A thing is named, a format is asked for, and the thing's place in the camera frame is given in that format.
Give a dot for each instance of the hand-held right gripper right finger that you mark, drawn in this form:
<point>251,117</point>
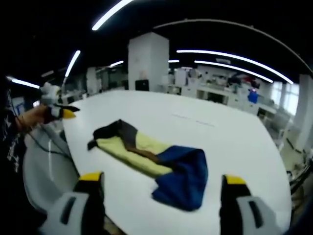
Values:
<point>247,215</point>

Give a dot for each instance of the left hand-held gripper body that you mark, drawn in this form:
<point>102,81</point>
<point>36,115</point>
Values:
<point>49,94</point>

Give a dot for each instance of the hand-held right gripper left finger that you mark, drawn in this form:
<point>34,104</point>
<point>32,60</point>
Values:
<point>73,215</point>

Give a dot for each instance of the blue yellow black garment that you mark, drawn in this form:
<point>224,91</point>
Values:
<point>171,169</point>

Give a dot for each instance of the person's left hand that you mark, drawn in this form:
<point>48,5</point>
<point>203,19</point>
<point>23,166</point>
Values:
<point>36,116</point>

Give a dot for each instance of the long ceiling light strip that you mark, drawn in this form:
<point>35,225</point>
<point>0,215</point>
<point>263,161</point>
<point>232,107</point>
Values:
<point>232,68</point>
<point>24,83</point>
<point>72,63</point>
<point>234,56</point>
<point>110,14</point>

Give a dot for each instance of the white plastic chair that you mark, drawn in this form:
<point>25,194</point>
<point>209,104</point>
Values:
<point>46,176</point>

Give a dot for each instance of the short ceiling light strip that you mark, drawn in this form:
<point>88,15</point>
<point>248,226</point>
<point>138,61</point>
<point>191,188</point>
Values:
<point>117,63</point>
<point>173,61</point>

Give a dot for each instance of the person's black printed shirt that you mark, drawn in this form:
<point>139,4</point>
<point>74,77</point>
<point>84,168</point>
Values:
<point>9,147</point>

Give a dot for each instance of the black monitor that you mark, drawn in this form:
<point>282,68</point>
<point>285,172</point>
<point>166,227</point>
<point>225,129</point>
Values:
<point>142,85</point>

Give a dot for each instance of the white square pillar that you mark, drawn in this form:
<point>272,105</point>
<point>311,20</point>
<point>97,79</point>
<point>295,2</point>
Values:
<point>148,61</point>

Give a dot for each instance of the blue object on shelving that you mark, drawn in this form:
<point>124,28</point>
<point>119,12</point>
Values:
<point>253,96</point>

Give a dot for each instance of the white shelving with clutter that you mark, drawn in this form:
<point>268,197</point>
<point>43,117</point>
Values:
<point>215,88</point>

